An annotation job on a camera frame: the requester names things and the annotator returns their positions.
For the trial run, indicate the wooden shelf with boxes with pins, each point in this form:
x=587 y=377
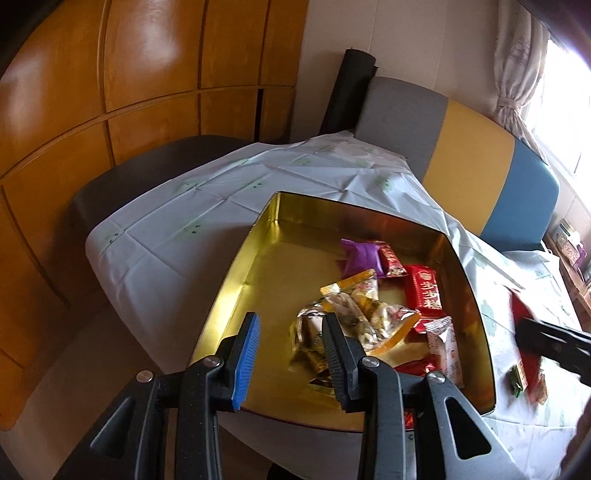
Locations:
x=570 y=249

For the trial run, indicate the clear nut bag yellow edges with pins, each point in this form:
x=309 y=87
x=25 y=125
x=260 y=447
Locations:
x=369 y=309

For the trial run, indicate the orange cracker packet green ends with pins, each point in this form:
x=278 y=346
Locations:
x=517 y=381

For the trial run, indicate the dark grey chair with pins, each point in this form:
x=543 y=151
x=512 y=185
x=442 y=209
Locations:
x=138 y=166

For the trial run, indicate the small red patterned packet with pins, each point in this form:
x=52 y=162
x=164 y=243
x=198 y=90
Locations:
x=392 y=263

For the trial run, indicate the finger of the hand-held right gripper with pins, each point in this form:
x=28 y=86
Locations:
x=554 y=339
x=577 y=369

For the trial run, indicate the red foil snack packet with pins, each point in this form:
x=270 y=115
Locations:
x=413 y=368

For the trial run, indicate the dark red small packet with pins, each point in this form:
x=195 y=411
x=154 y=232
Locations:
x=519 y=304

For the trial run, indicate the grey yellow blue sofa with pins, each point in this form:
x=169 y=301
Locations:
x=461 y=152

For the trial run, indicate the black rolled mat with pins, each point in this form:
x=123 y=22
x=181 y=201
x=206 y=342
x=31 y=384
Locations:
x=346 y=92

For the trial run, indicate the white pink snack packet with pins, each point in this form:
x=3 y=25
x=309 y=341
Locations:
x=445 y=355

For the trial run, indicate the floral curtain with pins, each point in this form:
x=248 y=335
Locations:
x=517 y=69

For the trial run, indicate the white tablecloth green print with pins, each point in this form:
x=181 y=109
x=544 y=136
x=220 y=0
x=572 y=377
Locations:
x=184 y=217

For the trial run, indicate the gold tin box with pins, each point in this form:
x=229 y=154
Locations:
x=286 y=258

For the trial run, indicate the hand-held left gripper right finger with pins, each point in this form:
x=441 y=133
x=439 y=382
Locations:
x=334 y=360

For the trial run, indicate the brown shiny snack packet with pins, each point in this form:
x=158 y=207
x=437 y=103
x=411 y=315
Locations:
x=311 y=350

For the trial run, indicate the wooden wardrobe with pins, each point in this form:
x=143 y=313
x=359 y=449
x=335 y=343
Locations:
x=138 y=69

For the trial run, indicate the purple snack packet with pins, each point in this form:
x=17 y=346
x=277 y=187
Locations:
x=362 y=256

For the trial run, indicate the long red snack packet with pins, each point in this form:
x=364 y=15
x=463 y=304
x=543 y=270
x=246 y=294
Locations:
x=422 y=288

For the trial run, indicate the window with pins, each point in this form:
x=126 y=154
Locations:
x=563 y=115

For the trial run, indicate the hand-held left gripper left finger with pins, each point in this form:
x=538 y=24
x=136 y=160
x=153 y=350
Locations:
x=247 y=360

